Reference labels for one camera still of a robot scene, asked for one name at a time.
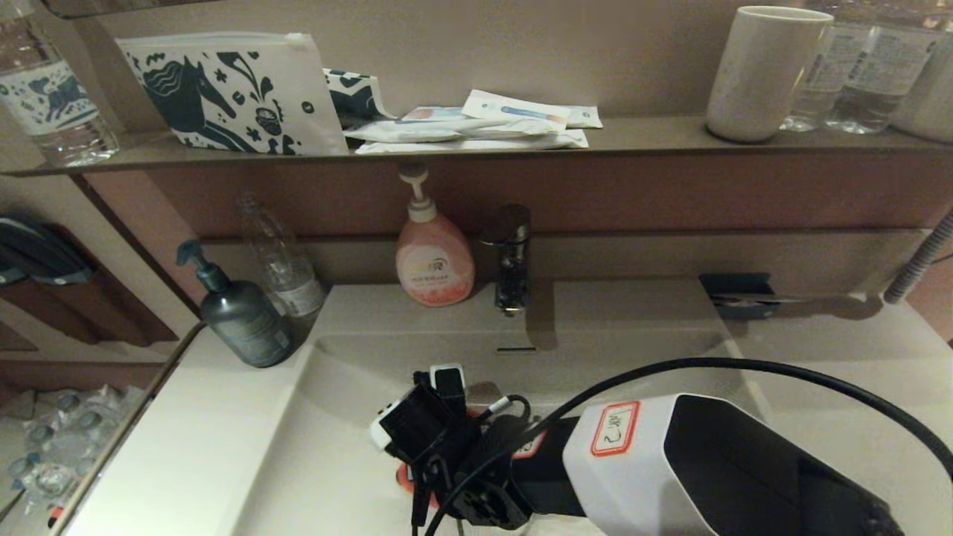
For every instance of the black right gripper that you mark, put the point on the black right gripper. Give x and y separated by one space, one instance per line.
480 491

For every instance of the chrome sink faucet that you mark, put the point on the chrome sink faucet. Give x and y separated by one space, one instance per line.
511 262

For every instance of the white wash basin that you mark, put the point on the white wash basin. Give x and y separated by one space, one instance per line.
335 461

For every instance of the pink soap pump bottle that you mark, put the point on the pink soap pump bottle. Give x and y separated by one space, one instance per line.
434 264

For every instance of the dark green pump bottle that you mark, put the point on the dark green pump bottle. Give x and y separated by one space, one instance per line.
242 324

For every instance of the clear empty plastic bottle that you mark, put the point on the clear empty plastic bottle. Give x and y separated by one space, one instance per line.
285 272

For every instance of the dark blue small box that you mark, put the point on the dark blue small box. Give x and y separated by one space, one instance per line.
728 289

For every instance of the flat white plastic packet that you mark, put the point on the flat white plastic packet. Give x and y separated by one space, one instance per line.
519 143

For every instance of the long white plastic packet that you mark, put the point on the long white plastic packet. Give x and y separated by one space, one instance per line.
417 132

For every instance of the white packet with orange print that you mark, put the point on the white packet with orange print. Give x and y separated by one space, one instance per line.
434 115

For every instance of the white toothbrush packet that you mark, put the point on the white toothbrush packet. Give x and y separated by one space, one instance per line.
519 112

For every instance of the small white sachet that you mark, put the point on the small white sachet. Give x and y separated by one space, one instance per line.
584 117

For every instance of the brown wooden side shelf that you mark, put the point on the brown wooden side shelf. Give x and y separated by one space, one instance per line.
126 316

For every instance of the small horse print pouch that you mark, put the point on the small horse print pouch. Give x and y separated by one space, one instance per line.
357 97

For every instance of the shrink-wrapped bottle pack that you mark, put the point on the shrink-wrapped bottle pack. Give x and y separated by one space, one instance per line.
59 443

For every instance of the large horse print zip pouch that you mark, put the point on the large horse print zip pouch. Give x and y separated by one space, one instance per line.
298 82

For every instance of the beige ceramic cup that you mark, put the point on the beige ceramic cup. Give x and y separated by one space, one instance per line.
763 78
927 112

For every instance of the dark blue bag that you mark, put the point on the dark blue bag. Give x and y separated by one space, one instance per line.
37 253

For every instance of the clear water bottle white label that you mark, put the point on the clear water bottle white label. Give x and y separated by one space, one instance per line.
878 78
815 93

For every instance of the water bottle blue print label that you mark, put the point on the water bottle blue print label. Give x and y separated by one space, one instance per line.
53 100

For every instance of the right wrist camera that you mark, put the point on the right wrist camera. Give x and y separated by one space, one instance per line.
428 413

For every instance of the brown wall shelf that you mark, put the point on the brown wall shelf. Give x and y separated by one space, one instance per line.
670 139

